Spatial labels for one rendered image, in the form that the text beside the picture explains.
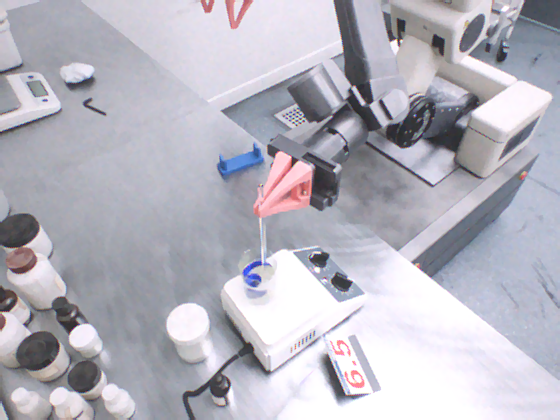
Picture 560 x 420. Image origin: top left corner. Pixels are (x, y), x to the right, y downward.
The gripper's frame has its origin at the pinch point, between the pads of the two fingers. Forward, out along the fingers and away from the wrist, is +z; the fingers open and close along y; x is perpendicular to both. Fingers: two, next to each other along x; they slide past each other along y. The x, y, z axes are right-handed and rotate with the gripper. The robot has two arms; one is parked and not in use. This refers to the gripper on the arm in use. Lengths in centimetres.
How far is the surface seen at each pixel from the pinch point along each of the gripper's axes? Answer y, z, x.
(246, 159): -26.8, -25.0, 25.1
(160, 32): -129, -82, 51
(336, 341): 12.0, -2.1, 23.5
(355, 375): 17.0, 0.2, 24.0
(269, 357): 6.7, 7.1, 20.1
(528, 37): -22, -288, 102
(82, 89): -79, -19, 26
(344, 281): 8.1, -9.6, 20.0
